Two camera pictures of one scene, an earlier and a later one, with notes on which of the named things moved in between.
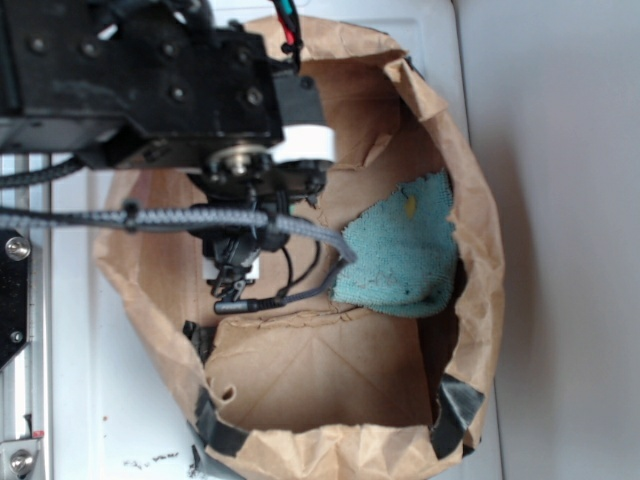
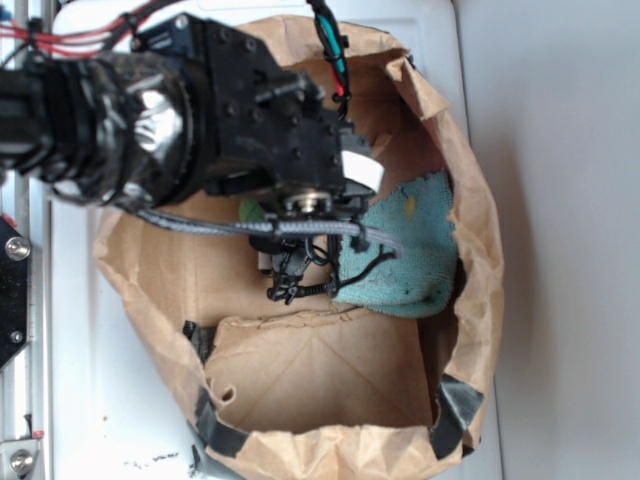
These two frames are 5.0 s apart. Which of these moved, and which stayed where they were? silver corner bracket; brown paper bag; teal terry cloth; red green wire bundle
Moved: red green wire bundle
Stayed: brown paper bag; teal terry cloth; silver corner bracket
